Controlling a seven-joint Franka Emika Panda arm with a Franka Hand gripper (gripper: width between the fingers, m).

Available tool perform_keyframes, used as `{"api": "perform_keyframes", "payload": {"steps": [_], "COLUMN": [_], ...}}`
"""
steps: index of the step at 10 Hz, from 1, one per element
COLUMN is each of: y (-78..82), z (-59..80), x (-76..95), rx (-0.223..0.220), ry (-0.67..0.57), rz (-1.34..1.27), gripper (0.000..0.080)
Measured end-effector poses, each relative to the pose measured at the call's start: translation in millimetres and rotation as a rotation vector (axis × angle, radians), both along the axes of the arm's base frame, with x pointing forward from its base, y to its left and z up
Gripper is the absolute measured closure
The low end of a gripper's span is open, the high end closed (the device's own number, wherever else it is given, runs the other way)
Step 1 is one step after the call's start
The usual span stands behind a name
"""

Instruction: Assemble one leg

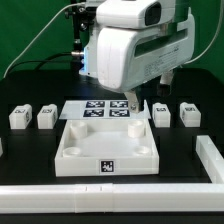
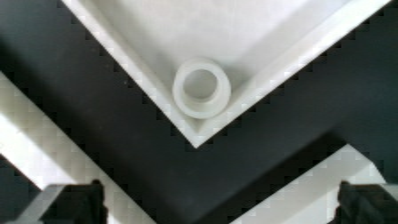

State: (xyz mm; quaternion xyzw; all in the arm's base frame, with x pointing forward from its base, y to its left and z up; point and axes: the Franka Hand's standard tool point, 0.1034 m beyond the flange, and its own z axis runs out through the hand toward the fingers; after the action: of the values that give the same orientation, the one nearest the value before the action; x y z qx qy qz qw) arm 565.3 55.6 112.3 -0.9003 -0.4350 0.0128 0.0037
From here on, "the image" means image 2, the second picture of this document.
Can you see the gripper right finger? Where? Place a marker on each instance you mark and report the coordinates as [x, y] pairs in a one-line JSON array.
[[367, 204]]

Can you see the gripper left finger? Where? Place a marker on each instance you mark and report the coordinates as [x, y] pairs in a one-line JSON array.
[[69, 204]]

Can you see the white square tabletop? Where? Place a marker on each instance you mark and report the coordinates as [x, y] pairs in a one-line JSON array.
[[211, 51]]

